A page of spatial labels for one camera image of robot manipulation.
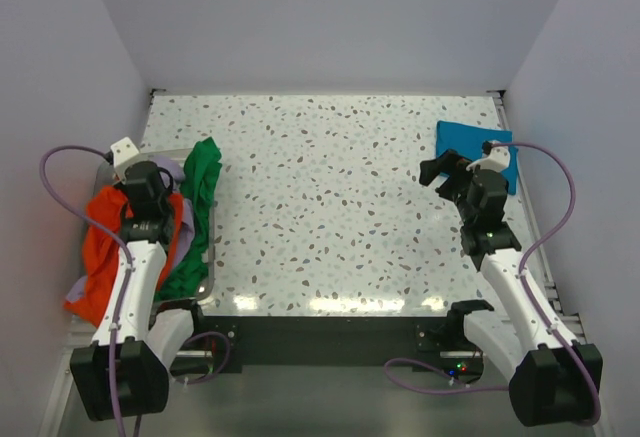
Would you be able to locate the orange t shirt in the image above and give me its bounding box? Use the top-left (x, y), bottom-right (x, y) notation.
top-left (64, 186), bottom-right (183, 327)

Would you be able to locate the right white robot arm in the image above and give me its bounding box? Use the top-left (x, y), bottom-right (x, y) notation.
top-left (419, 142), bottom-right (603, 427)

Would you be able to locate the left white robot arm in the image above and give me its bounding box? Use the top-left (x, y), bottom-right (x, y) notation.
top-left (70, 161), bottom-right (207, 421)

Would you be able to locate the folded blue t shirt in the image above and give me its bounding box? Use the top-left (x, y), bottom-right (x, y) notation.
top-left (434, 120), bottom-right (519, 195)

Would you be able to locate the lavender t shirt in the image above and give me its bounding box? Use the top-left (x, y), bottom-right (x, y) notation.
top-left (66, 155), bottom-right (196, 303)

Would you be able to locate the clear plastic bin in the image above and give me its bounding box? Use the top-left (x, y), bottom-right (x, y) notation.
top-left (97, 148), bottom-right (218, 308)

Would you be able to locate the green t shirt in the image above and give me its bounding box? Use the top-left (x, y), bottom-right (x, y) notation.
top-left (155, 137), bottom-right (222, 301)

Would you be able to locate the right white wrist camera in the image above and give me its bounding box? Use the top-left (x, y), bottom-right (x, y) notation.
top-left (466, 140), bottom-right (511, 172)

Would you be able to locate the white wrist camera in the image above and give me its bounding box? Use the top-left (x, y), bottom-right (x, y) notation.
top-left (466, 140), bottom-right (511, 172)
top-left (106, 137), bottom-right (141, 182)

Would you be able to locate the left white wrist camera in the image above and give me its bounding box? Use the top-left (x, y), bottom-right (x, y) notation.
top-left (106, 137), bottom-right (141, 182)

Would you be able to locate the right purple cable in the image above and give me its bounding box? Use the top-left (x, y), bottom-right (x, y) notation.
top-left (383, 141), bottom-right (602, 426)

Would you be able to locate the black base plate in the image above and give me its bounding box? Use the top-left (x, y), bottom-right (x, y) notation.
top-left (171, 316), bottom-right (483, 377)

